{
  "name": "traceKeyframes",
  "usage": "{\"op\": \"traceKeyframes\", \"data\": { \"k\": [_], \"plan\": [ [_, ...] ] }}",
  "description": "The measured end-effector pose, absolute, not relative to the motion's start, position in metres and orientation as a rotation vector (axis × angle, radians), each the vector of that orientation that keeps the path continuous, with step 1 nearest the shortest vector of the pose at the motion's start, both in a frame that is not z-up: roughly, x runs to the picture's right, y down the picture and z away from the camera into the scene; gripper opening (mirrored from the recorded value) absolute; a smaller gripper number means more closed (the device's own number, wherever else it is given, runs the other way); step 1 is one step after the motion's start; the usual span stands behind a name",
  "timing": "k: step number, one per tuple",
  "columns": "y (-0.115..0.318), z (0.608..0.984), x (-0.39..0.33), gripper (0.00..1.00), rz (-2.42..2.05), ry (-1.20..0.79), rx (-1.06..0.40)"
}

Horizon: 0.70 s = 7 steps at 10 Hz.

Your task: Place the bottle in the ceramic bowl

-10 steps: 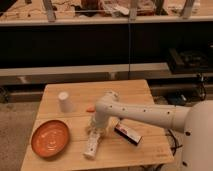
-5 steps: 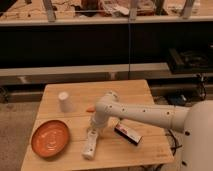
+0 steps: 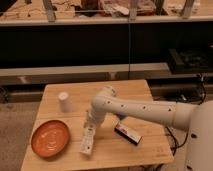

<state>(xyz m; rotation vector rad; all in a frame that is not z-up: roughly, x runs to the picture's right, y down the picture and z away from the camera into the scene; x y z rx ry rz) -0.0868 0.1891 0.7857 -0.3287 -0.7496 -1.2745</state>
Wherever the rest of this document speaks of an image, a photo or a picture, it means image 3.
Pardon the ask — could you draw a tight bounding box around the black floor cable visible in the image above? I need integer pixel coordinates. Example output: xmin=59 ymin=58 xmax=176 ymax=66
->
xmin=164 ymin=124 xmax=184 ymax=157

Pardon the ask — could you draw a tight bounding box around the white plastic bottle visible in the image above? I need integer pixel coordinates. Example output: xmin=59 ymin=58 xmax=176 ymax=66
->
xmin=80 ymin=125 xmax=96 ymax=155

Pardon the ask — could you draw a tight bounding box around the orange ceramic bowl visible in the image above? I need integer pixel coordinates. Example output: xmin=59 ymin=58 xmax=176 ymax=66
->
xmin=31 ymin=120 xmax=70 ymax=158

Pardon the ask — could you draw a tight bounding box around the white paper cup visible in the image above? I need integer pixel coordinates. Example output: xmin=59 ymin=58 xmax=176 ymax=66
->
xmin=58 ymin=92 xmax=73 ymax=113

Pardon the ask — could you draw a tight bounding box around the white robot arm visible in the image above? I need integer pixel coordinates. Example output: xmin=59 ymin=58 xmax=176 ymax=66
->
xmin=86 ymin=86 xmax=213 ymax=171

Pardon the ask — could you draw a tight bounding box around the black red white box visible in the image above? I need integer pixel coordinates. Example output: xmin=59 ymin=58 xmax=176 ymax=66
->
xmin=114 ymin=122 xmax=142 ymax=145

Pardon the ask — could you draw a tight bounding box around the blue sponge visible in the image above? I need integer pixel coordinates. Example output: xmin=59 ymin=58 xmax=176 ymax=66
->
xmin=116 ymin=114 xmax=126 ymax=120

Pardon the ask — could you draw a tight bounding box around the long workbench with frame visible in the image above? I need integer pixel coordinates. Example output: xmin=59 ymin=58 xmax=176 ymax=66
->
xmin=0 ymin=0 xmax=213 ymax=103

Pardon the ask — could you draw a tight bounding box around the black equipment box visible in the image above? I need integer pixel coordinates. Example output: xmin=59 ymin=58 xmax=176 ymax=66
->
xmin=167 ymin=49 xmax=213 ymax=74

